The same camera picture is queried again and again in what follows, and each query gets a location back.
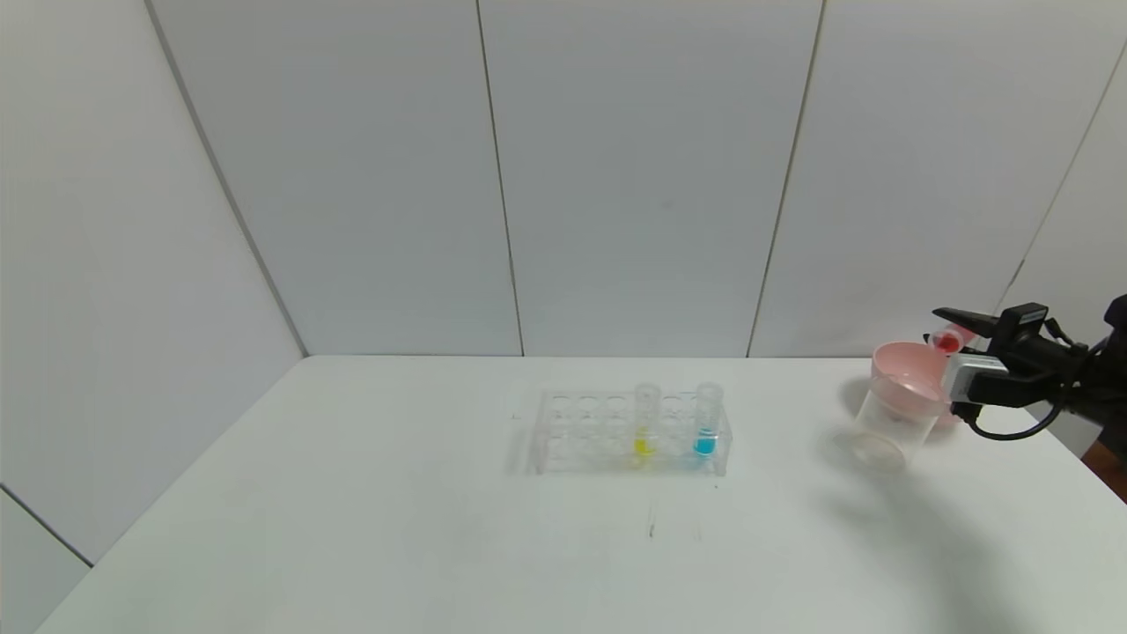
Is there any red pigment test tube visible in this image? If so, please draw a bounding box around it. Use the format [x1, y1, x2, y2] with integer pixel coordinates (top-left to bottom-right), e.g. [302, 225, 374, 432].
[929, 324, 978, 355]

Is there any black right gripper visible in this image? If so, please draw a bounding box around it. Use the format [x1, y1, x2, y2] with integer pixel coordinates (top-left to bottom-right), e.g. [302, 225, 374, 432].
[923, 302, 1079, 371]

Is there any clear plastic test tube rack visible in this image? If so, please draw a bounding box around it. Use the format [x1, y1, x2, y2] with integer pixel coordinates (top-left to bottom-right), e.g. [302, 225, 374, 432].
[527, 386, 733, 479]

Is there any pink bowl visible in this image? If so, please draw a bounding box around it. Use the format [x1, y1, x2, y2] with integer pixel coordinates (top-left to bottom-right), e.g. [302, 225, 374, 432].
[870, 342, 978, 430]

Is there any brown cardboard box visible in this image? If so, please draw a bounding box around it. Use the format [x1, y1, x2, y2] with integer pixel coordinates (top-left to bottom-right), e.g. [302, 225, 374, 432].
[1081, 431, 1127, 505]

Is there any black camera cable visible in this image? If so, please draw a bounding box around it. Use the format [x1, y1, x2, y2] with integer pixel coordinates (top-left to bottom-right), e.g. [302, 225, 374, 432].
[955, 387, 1071, 441]

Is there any yellow pigment test tube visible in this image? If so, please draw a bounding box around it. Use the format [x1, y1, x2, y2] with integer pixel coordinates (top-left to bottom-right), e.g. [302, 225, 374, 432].
[633, 382, 661, 459]

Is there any blue pigment test tube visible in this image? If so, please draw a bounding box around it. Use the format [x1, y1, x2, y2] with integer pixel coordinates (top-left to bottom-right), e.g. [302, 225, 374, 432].
[694, 381, 726, 459]

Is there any clear plastic beaker cup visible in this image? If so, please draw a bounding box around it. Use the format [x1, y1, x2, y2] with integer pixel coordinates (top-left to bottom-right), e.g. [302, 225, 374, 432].
[847, 373, 947, 477]

